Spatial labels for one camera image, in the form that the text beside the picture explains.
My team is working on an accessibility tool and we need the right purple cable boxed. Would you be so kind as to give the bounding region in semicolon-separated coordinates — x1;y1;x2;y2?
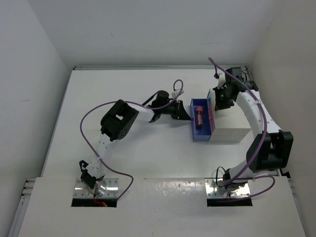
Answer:
207;57;276;201

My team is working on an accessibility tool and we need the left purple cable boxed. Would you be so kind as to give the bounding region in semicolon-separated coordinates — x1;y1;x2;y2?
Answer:
80;79;185;201

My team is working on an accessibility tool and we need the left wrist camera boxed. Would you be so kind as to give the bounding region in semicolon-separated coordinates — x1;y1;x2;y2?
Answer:
171;89;184;99

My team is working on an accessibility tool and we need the purple bottom drawer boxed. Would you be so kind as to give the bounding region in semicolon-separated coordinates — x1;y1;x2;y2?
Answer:
190;98;214;142

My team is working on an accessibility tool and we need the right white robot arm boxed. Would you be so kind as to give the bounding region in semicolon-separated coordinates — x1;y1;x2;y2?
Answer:
213;67;294;189

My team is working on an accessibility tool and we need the metal base plate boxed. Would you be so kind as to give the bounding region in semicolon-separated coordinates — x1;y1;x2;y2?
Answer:
73;178;119;199
204;178;250;199

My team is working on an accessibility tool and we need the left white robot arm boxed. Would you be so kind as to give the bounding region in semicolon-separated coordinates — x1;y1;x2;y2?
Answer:
79;89;191;191

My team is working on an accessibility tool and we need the white drawer cabinet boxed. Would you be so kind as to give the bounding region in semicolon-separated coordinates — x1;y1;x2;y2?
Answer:
210;90;251;143

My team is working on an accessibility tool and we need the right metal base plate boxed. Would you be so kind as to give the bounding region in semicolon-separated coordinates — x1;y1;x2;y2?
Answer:
204;178;250;199

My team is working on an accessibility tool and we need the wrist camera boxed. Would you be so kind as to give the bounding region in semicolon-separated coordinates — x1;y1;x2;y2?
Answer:
171;89;184;99
214;73;226;88

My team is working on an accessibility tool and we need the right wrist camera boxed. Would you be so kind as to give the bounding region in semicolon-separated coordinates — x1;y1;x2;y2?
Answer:
214;73;226;88

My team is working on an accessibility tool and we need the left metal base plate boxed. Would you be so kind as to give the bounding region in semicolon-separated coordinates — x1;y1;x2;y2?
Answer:
73;178;119;199

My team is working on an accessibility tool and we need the clear tube with pink cap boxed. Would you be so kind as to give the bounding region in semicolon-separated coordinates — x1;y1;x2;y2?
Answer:
196;106;203;129

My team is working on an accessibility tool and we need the purple cable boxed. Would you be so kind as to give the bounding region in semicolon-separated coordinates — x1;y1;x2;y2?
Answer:
207;57;276;201
80;79;185;201

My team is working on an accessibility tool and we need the blue drawer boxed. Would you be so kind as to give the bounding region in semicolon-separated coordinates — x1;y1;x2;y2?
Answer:
206;89;212;102

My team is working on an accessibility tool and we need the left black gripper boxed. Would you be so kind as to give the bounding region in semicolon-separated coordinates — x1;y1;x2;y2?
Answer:
160;100;191;120

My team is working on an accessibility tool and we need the pink drawer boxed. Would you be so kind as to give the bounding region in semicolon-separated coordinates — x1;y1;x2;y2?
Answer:
208;97;215;134

